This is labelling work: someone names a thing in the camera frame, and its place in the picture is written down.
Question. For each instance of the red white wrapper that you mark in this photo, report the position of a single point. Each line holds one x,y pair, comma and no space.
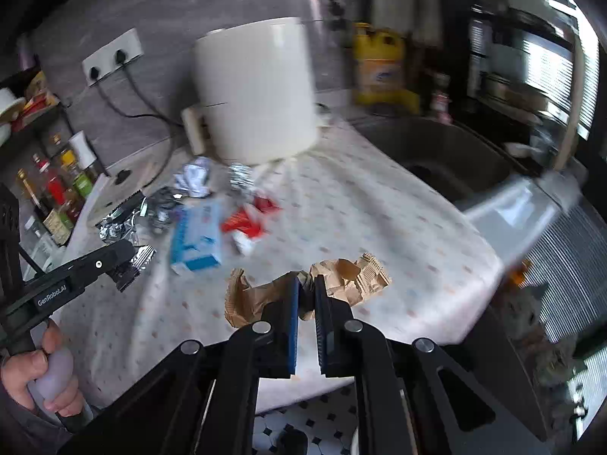
247,225

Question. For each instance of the dotted white tablecloth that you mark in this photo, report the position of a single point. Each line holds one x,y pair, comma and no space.
350,195

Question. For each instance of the silver foil snack bag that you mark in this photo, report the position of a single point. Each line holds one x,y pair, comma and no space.
122,223

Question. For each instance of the green label bottle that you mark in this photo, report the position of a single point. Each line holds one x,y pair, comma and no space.
69,163

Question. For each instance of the dark soy sauce bottle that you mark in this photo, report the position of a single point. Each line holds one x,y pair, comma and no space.
45,211

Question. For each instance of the yellow detergent jug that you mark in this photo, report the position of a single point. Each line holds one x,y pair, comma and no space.
379,56

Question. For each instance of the white paper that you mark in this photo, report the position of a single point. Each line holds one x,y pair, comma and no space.
193,177

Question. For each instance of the aluminium foil ball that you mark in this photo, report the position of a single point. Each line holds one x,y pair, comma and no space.
241,179

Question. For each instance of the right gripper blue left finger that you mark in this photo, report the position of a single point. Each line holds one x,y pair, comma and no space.
282,315

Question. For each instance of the red cap sauce bottle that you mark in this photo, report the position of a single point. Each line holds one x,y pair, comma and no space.
52,180

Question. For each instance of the white air fryer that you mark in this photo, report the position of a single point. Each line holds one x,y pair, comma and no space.
256,93

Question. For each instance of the brown paper bag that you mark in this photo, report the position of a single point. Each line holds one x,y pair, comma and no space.
352,282

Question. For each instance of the blue white carton box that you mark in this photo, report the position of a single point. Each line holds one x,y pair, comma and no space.
196,243

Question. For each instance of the white wall socket panel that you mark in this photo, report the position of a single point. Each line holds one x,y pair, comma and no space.
102,62

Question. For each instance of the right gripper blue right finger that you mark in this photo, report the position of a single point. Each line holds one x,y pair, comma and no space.
330,316

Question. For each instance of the left hand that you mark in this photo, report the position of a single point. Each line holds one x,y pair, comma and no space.
19,370

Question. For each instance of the black dish rack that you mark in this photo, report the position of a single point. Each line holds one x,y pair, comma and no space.
532,63

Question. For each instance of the stainless steel sink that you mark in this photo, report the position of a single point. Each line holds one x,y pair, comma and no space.
459,164

